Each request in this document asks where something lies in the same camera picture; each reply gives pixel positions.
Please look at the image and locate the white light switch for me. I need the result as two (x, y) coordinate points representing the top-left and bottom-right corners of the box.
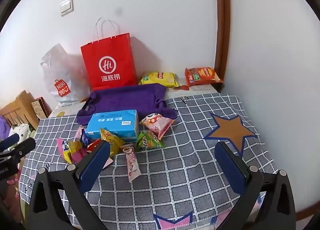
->
(60, 0), (75, 16)

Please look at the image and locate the long pink lollipop packet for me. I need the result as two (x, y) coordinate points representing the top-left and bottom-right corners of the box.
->
(120, 145), (140, 183)

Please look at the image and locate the small yellow snack packet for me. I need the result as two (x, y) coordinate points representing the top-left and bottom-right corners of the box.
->
(63, 141), (83, 164)

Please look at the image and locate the green triangular snack packet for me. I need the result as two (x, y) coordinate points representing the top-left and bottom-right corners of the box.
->
(136, 130), (165, 150)

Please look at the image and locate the red snack packet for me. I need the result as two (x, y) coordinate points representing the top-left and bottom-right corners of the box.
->
(86, 139), (102, 156)

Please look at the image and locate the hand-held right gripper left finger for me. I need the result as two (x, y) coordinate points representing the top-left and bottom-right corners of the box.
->
(27, 140), (111, 230)

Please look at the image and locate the pink triangular snack packet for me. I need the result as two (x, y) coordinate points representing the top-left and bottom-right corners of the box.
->
(139, 113), (175, 140)

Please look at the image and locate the white plastic shopping bag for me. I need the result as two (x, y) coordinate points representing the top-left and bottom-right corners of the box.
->
(40, 43), (88, 107)

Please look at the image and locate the purple fabric storage bin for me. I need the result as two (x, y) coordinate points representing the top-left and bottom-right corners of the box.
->
(76, 83), (178, 131)

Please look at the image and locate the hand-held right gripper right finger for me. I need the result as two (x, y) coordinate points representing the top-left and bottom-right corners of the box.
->
(215, 141), (298, 230)

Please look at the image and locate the yellow chips bag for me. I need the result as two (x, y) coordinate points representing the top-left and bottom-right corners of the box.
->
(138, 71), (179, 88)

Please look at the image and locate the red paper bag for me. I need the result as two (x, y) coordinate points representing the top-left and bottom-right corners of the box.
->
(80, 17), (137, 91)

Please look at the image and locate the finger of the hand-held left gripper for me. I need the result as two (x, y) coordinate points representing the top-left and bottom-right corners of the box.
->
(0, 134), (19, 152)
(0, 137), (36, 165)

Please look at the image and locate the blue tissue pack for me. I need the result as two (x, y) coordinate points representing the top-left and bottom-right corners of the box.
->
(86, 110), (139, 142)

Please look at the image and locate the large yellow snack packet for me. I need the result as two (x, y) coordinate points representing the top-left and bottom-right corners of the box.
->
(100, 128), (125, 158)

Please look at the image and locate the small blue candy packet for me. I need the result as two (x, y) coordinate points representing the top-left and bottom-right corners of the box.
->
(80, 130), (92, 147)

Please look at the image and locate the orange chips bag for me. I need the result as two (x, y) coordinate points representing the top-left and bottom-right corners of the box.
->
(184, 67), (224, 87)

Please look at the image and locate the grey grid blanket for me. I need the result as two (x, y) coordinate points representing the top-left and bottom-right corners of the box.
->
(19, 94), (279, 230)

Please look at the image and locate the small pink candy packet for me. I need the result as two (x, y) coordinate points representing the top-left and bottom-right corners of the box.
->
(75, 125), (85, 143)

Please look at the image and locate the white dotted cloth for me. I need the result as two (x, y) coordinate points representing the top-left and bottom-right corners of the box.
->
(9, 123), (32, 139)

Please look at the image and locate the small brown patterned box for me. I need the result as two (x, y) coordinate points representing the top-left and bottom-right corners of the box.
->
(31, 97), (52, 121)

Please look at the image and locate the brown wooden door frame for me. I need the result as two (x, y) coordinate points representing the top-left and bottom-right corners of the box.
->
(214, 0), (231, 93)

